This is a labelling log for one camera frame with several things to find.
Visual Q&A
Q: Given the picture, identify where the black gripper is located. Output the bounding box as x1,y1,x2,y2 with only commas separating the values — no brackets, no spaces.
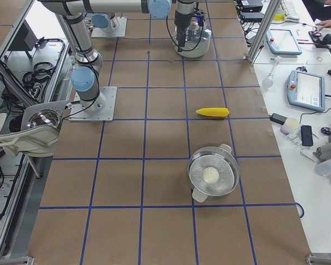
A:
177,26,187,52

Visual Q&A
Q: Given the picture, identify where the glass pot lid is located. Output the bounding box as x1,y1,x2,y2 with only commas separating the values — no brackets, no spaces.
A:
173,20,212,52

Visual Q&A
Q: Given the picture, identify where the yellow toy corn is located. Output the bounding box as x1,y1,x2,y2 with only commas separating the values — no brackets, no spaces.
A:
195,107,230,118

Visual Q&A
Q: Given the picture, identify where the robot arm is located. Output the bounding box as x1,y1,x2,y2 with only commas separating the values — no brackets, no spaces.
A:
174,0,195,52
41,0,172,81

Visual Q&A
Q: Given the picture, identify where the steel steamer pot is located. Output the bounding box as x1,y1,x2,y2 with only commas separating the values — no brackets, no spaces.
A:
188,144,240,203

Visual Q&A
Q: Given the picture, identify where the person hand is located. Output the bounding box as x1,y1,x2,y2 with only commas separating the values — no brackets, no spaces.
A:
316,19,331,29

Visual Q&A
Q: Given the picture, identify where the far teach pendant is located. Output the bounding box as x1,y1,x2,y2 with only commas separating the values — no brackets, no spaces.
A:
265,29,302,55

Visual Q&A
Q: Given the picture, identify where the teach pendant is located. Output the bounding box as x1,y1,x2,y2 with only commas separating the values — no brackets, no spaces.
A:
265,29,302,55
286,70,325,112

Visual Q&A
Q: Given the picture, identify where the black power adapter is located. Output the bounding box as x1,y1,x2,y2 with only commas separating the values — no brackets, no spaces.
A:
269,113,287,125

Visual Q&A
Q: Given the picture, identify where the white steamed bun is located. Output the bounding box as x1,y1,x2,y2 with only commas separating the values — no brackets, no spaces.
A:
202,167,220,184

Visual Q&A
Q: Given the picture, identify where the near teach pendant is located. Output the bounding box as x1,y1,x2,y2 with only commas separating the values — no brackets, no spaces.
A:
286,70,325,112

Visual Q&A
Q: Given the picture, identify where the white purple cup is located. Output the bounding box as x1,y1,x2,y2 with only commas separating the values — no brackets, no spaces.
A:
280,118,300,135

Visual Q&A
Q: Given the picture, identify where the steel bowl on chair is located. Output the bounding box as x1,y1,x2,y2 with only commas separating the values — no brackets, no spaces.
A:
26,109,60,129

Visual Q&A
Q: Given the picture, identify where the black smartphone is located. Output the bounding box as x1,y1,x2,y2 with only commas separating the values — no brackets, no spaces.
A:
301,125,313,147

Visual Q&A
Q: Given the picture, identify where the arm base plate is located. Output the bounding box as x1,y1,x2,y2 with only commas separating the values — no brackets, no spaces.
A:
68,86,118,122
91,17,127,39

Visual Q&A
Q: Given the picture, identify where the aluminium frame post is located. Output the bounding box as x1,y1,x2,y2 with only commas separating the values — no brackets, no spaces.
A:
247,0,281,63

